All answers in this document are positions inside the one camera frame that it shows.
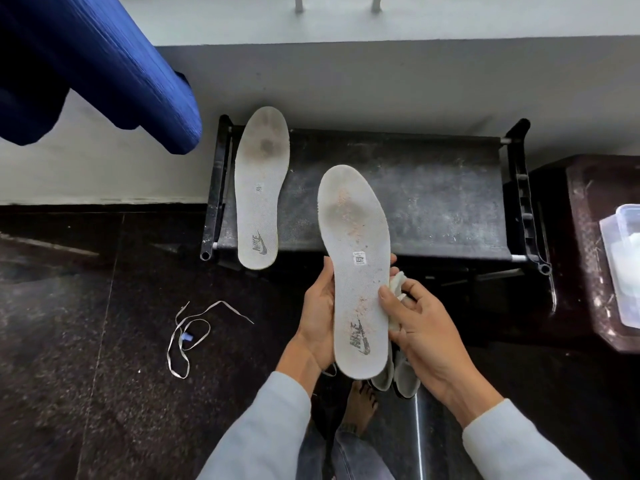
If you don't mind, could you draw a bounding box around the person's right hand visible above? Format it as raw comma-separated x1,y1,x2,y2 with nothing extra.
377,278,504,428

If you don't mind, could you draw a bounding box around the person's left hand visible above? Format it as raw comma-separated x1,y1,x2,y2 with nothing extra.
294,253,400,371

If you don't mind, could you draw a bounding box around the white cleaning cloth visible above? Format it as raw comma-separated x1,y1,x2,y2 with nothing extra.
388,271,409,333

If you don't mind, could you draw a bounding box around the white shoe insole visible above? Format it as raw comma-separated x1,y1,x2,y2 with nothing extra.
234,106,291,271
317,165,392,380

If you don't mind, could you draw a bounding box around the person's left forearm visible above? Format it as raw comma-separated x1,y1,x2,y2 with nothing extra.
197,335,326,480

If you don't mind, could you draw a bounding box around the person's right forearm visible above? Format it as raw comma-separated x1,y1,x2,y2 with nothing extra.
442,380,592,480

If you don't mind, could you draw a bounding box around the white sneaker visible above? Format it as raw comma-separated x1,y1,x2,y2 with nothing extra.
369,345,396,393
392,349,422,399

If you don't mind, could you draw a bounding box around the person's bare foot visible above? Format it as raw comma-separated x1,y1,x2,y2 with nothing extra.
341,381,379,436

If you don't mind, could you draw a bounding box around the black shoe rack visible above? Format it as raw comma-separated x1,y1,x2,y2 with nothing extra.
199,114,557,315

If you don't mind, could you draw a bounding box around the white shoelace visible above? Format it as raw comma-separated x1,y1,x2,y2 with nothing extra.
166,300,255,380

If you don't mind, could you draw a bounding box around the person's blue jeans leg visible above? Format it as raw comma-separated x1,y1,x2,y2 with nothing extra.
298,422,397,480

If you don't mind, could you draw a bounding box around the dark brown side table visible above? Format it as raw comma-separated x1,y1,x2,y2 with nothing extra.
504,154,640,355

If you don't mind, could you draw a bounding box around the clear plastic container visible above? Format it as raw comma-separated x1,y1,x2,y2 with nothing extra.
599,204,640,330

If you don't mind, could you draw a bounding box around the blue hanging cloth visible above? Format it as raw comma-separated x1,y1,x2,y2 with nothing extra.
0,0,203,155

